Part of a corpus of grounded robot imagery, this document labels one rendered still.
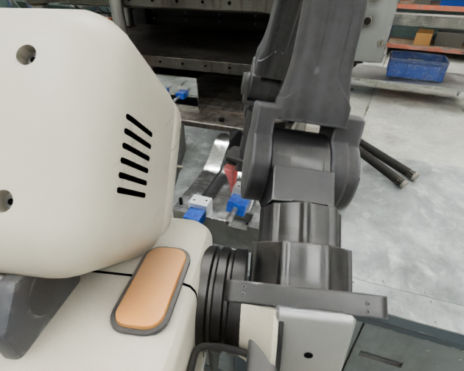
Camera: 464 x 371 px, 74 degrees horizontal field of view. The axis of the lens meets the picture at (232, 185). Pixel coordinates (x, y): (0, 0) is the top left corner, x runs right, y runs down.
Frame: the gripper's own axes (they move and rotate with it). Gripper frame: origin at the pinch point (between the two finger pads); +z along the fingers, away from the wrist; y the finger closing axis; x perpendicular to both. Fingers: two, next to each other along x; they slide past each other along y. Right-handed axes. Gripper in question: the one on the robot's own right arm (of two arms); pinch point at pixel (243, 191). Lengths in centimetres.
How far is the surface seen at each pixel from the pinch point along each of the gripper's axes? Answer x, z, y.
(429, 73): -365, 2, -118
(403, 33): -659, -29, -118
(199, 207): 0.4, 8.1, 9.8
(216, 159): -23.4, 6.3, 14.6
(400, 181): -42, 4, -42
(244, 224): -2.3, 10.8, -1.6
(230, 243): 0.1, 16.0, 0.3
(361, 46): -82, -29, -19
